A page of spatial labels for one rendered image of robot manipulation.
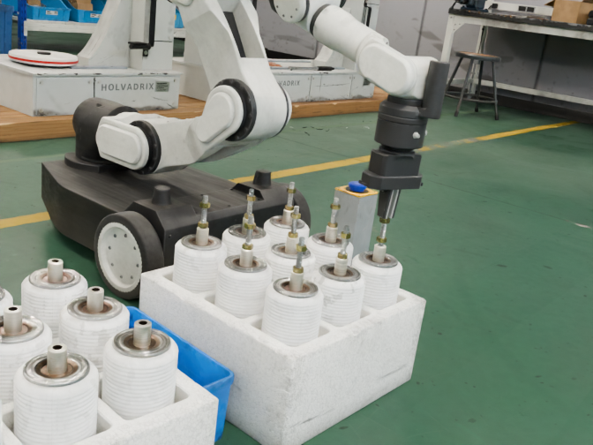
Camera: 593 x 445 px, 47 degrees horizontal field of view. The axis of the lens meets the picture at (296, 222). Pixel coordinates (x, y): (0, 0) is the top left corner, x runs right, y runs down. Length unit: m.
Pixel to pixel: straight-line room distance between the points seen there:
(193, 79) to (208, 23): 2.40
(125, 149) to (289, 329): 0.88
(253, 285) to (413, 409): 0.40
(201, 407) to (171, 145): 0.95
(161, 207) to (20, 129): 1.53
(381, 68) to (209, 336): 0.54
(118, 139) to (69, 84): 1.38
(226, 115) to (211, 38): 0.20
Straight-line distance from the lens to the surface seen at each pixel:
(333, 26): 1.29
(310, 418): 1.18
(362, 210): 1.51
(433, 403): 1.39
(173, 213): 1.59
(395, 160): 1.22
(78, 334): 0.99
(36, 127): 3.08
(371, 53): 1.21
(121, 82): 3.38
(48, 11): 6.23
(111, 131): 1.88
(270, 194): 1.82
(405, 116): 1.20
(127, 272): 1.61
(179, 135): 1.74
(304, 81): 4.34
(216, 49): 1.64
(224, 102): 1.55
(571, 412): 1.50
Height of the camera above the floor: 0.71
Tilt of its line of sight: 18 degrees down
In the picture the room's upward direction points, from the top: 7 degrees clockwise
